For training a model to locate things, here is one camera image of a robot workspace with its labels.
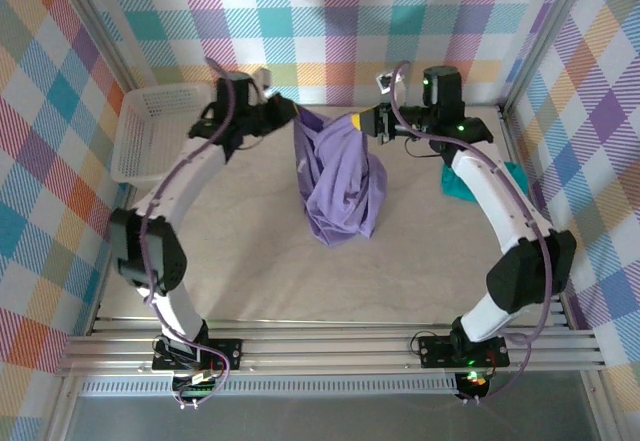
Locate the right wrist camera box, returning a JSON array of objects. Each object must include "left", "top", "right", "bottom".
[{"left": 374, "top": 70, "right": 397, "bottom": 95}]

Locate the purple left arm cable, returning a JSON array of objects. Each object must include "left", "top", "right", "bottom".
[{"left": 138, "top": 56, "right": 242, "bottom": 409}]

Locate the white plastic basket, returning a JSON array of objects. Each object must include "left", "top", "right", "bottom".
[{"left": 110, "top": 82, "right": 213, "bottom": 188}]

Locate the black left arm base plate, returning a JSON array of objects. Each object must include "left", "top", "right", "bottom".
[{"left": 151, "top": 339, "right": 244, "bottom": 373}]

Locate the aluminium side rail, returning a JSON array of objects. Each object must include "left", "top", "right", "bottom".
[{"left": 498, "top": 105, "right": 574, "bottom": 331}]

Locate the aluminium frame bar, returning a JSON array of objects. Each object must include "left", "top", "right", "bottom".
[
  {"left": 582, "top": 371, "right": 619, "bottom": 441},
  {"left": 47, "top": 375, "right": 84, "bottom": 441}
]

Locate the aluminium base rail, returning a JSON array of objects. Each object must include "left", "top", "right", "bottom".
[{"left": 54, "top": 316, "right": 609, "bottom": 378}]

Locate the small lit circuit board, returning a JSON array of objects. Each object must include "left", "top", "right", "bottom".
[{"left": 457, "top": 369, "right": 491, "bottom": 398}]

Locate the green terminal circuit board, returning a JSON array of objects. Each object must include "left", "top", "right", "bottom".
[{"left": 172, "top": 371, "right": 224, "bottom": 402}]

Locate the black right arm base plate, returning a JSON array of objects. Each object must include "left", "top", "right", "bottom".
[{"left": 417, "top": 334, "right": 511, "bottom": 368}]

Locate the folded teal t-shirt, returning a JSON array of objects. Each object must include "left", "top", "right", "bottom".
[{"left": 439, "top": 159, "right": 529, "bottom": 202}]

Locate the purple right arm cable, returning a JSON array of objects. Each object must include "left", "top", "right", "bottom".
[{"left": 392, "top": 59, "right": 556, "bottom": 405}]

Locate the purple t-shirt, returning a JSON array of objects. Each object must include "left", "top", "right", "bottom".
[{"left": 291, "top": 105, "right": 389, "bottom": 248}]

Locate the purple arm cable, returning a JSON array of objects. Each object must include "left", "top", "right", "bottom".
[
  {"left": 138, "top": 56, "right": 242, "bottom": 409},
  {"left": 392, "top": 59, "right": 556, "bottom": 405}
]

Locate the aluminium frame post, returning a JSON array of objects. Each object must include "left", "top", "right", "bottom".
[
  {"left": 498, "top": 0, "right": 600, "bottom": 112},
  {"left": 49, "top": 0, "right": 140, "bottom": 93}
]

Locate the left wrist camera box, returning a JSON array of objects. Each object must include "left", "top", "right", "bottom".
[{"left": 251, "top": 66, "right": 275, "bottom": 96}]

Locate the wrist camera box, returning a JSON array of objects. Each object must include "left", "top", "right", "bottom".
[
  {"left": 251, "top": 66, "right": 275, "bottom": 96},
  {"left": 374, "top": 70, "right": 397, "bottom": 95}
]

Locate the slotted grey cable duct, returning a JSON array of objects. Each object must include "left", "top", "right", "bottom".
[{"left": 79, "top": 379, "right": 459, "bottom": 398}]

